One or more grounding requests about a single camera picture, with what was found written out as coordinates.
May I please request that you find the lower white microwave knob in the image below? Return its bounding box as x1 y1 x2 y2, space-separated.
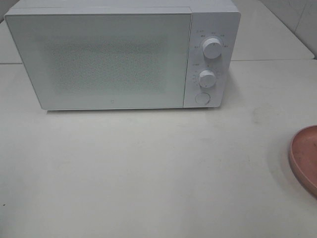
199 70 216 88

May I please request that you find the white microwave door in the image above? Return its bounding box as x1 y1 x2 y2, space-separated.
6 14 191 110

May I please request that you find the round white door button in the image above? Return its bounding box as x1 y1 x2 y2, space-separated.
195 93 211 105

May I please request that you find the pink round plate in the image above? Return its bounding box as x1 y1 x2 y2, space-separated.
289 125 317 197

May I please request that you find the white microwave oven body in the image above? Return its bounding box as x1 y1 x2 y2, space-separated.
4 0 241 110

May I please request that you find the upper white microwave knob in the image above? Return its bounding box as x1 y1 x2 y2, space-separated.
202 37 223 59

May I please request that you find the white microwave knob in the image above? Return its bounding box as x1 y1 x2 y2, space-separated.
199 70 216 88
202 37 223 59

